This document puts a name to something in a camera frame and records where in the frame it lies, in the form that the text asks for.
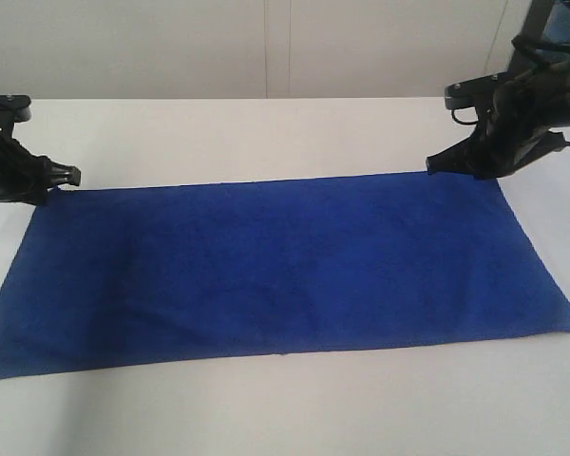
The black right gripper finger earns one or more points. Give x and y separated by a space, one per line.
457 159

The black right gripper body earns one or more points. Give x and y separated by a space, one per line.
517 131

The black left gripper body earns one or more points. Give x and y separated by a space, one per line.
20 174

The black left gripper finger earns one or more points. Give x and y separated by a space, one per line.
44 191
56 174

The blue terry towel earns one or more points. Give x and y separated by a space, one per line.
120 277

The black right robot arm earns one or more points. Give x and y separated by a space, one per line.
551 66

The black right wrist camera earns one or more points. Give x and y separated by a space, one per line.
462 95

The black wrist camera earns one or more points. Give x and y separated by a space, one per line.
14 109
462 95

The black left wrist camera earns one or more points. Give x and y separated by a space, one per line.
14 109

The dark metal post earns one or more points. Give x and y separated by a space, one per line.
532 27

